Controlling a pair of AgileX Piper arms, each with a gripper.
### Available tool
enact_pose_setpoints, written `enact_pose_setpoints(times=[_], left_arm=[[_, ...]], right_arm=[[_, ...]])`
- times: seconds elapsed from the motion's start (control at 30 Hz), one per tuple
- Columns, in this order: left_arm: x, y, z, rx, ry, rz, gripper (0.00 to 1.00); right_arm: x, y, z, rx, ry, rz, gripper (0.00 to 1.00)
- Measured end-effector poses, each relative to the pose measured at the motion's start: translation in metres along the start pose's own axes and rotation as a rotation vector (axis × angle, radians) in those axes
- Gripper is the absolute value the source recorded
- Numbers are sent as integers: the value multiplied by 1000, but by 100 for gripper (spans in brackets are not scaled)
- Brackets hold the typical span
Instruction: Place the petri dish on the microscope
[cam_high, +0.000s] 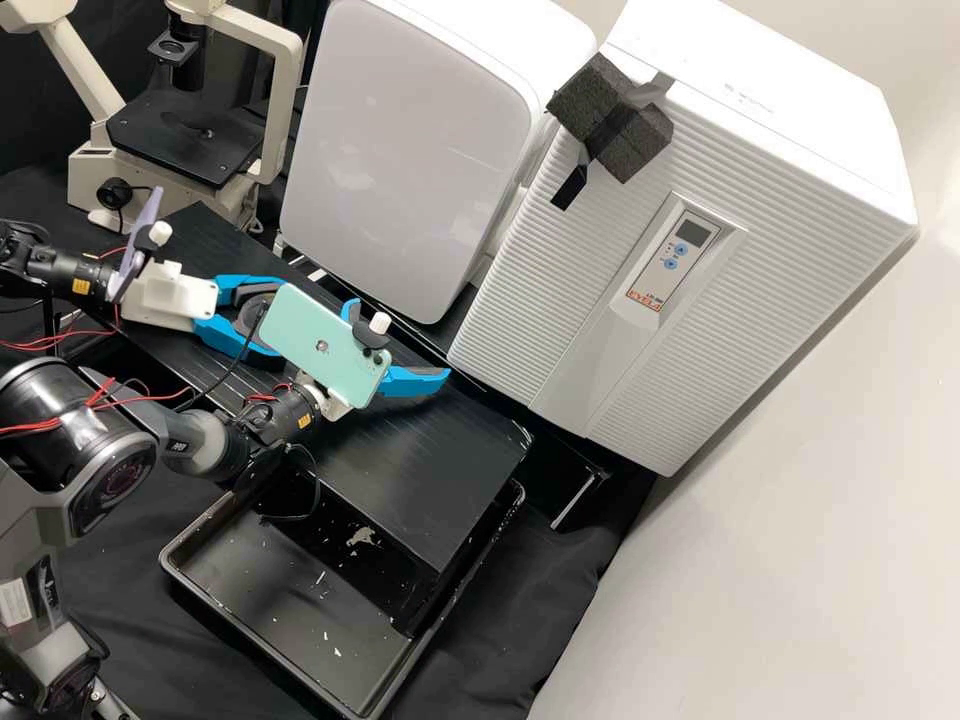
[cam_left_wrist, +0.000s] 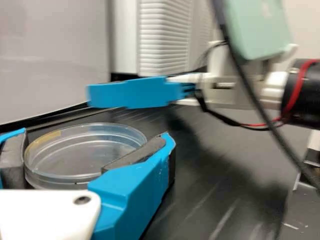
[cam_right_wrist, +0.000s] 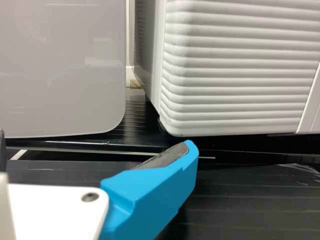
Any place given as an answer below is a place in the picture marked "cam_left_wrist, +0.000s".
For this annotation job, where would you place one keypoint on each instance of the right wrist camera phone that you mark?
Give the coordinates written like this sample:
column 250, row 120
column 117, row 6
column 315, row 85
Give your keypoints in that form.
column 257, row 25

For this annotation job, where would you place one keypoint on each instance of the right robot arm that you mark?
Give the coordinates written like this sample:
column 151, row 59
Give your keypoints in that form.
column 305, row 100

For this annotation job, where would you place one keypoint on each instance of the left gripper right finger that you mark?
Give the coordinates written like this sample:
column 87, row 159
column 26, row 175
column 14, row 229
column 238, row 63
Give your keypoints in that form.
column 140, row 185

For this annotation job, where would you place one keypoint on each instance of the white box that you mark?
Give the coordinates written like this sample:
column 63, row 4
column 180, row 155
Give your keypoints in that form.
column 50, row 50

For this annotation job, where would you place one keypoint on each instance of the incubator door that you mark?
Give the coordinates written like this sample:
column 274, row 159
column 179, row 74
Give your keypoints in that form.
column 162, row 37

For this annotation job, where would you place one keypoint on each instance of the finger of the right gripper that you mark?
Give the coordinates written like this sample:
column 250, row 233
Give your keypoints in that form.
column 130, row 93

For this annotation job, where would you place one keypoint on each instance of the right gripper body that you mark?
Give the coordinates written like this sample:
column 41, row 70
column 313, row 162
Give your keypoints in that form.
column 225, row 97

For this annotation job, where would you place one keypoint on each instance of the petri dish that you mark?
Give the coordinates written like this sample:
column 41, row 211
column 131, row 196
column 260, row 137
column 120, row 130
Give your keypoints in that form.
column 82, row 150

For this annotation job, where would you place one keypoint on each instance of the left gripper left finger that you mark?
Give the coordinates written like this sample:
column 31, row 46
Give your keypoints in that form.
column 11, row 155

